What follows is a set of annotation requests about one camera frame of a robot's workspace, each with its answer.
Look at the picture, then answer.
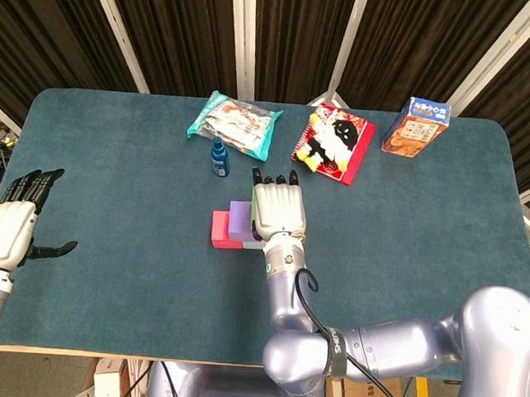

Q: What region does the blue spray bottle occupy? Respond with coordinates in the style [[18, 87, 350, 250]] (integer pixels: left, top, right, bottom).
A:
[[208, 136, 234, 179]]

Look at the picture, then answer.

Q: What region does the red foam cube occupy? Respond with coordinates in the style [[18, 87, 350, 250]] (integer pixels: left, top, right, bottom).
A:
[[209, 209, 247, 251]]

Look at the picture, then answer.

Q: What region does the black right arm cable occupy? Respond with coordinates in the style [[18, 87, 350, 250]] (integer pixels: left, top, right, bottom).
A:
[[287, 267, 417, 397]]

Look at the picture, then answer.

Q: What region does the dark brown curtain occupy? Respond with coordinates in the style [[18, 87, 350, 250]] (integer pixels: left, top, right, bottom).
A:
[[0, 0, 530, 211]]

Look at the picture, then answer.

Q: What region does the white red printed box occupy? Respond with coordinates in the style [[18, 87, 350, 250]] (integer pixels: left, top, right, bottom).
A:
[[75, 356, 148, 397]]

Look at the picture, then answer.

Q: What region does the purple foam cube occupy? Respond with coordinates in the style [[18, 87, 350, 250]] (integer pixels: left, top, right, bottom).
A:
[[226, 199, 254, 243]]

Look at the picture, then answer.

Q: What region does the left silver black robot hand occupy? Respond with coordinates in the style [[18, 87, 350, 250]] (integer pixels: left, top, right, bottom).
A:
[[0, 164, 83, 274]]

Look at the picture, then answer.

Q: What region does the blue orange biscuit box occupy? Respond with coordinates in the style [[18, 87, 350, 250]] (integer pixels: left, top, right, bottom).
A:
[[380, 94, 453, 161]]

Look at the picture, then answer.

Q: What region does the teal table mat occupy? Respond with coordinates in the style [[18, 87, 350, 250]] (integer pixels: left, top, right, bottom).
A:
[[0, 84, 530, 386]]

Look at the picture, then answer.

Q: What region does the black white plush penguin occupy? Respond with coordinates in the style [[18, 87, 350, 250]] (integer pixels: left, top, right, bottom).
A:
[[292, 110, 361, 176]]

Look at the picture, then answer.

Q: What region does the teal snack bag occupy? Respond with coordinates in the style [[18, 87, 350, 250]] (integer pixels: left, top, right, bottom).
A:
[[185, 89, 285, 164]]

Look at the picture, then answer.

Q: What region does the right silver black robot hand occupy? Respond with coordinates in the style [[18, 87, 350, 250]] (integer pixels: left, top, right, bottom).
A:
[[246, 165, 312, 245]]

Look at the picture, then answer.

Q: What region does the flat red gift box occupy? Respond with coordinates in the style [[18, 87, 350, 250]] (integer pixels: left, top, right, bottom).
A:
[[287, 100, 379, 188]]

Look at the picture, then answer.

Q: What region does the blue-grey robot torso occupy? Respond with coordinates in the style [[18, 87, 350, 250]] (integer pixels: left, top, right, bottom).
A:
[[144, 359, 330, 397]]

